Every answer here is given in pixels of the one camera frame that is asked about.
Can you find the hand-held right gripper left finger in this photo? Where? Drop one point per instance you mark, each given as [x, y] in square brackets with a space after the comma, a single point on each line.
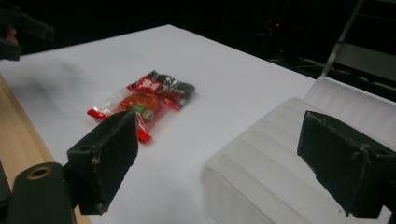
[106, 155]

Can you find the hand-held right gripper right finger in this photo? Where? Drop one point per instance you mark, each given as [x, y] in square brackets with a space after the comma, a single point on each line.
[336, 155]

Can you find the clear red snack packet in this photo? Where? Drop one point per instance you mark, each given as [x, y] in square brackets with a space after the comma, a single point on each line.
[140, 102]

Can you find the white translucent plastic basket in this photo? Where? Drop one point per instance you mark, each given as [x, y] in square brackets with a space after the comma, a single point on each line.
[264, 146]

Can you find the black and red snack packet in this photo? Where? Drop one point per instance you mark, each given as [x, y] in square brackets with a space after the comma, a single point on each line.
[169, 87]

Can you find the dark equipment with red light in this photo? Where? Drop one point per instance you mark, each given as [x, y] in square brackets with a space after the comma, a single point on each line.
[277, 34]

